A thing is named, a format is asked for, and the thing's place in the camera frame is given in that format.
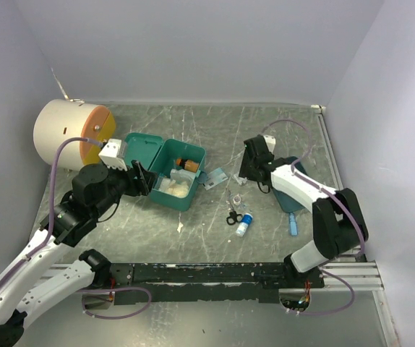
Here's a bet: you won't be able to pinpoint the white gauze pad packet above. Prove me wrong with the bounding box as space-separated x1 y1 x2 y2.
170 169 196 187

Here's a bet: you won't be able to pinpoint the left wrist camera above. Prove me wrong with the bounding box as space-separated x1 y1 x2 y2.
98 139 128 171

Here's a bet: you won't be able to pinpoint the teal medicine kit box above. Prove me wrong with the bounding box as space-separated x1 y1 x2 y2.
124 132 206 212

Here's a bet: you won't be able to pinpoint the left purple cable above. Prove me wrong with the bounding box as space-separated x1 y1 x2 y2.
0 137 153 320

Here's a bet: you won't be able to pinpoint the blue plastic clip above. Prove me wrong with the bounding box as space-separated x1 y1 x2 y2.
288 213 299 236

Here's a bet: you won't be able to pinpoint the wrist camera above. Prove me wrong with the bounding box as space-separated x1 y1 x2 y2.
98 139 128 171
262 134 276 153

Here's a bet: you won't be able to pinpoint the brown medicine bottle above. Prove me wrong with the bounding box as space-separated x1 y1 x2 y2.
175 158 200 173

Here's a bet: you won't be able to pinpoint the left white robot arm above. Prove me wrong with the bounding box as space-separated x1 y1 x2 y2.
0 160 158 346

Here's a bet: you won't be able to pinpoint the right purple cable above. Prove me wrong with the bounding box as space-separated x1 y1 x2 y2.
261 119 367 316

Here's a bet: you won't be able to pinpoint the aluminium frame rail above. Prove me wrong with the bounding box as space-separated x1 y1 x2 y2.
312 105 401 346

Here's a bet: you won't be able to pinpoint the blue white ointment tube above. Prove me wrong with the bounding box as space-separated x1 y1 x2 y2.
236 213 253 237

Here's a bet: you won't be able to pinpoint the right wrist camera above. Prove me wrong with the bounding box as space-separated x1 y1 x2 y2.
262 134 276 153

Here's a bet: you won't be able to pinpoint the cotton ball bag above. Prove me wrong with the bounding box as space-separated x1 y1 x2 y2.
156 177 189 198

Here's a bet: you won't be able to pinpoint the black handled scissors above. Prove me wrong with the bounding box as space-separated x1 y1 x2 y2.
226 189 243 226

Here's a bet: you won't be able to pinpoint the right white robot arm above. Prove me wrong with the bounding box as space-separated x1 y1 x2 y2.
239 134 369 288

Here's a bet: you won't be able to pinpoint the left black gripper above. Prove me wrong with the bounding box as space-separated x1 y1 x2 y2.
92 158 158 218

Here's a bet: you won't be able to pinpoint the white cylinder drum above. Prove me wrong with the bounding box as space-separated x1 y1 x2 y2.
33 99 116 171

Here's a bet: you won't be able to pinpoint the blue white card packet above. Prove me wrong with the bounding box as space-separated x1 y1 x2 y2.
203 168 228 190

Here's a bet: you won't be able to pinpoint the purple cable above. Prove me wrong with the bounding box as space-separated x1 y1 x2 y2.
0 137 153 320
261 119 367 316

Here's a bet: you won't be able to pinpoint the dark teal divider tray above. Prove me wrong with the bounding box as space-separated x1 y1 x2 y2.
273 156 307 213

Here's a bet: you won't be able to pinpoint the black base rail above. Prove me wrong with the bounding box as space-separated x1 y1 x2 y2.
80 262 326 307

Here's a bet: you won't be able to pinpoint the silver foil packets bag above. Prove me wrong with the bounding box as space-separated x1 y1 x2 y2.
234 174 247 187

